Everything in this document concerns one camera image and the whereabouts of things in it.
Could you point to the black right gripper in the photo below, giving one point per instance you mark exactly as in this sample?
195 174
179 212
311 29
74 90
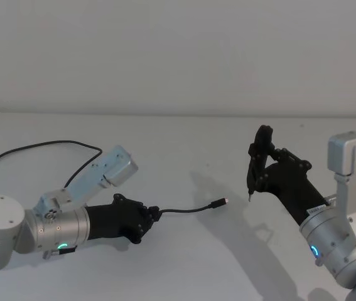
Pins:
294 191

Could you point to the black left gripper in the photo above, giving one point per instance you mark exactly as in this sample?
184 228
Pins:
111 221

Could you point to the white table cloth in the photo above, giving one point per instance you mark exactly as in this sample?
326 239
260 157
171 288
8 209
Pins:
177 269

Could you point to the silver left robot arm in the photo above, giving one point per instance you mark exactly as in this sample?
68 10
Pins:
55 225

